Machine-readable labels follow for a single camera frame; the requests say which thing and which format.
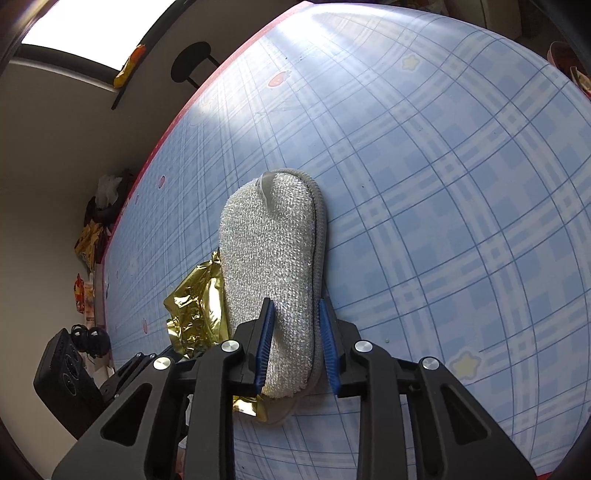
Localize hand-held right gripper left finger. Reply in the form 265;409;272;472
51;298;276;480

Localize pile of yellow snack packets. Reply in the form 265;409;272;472
74;219;109;271

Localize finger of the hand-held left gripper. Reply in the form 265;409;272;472
99;352;155;402

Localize grey scouring pad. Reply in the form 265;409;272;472
219;168;329;425

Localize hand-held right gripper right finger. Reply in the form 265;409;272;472
318;299;539;480

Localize window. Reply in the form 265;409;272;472
21;0;195;72

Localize dark window sill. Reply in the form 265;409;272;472
110;69;153;110

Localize gold foil wrapper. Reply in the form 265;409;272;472
164;249;269;423

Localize black headphones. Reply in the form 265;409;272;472
69;323;112;358

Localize black round stool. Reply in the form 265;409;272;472
170;41;221;90

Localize red snack packets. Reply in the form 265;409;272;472
71;273;95;315

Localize yellow snack packet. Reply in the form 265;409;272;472
113;42;147;89

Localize dark chair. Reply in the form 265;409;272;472
83;168;134;232

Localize white plastic bag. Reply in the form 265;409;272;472
95;173;123;206

